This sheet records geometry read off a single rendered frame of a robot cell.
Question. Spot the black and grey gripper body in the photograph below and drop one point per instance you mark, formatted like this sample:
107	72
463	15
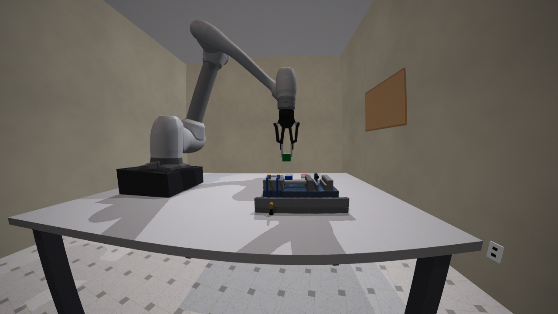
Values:
286	115

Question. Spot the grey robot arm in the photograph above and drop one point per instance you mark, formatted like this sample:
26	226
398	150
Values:
170	136

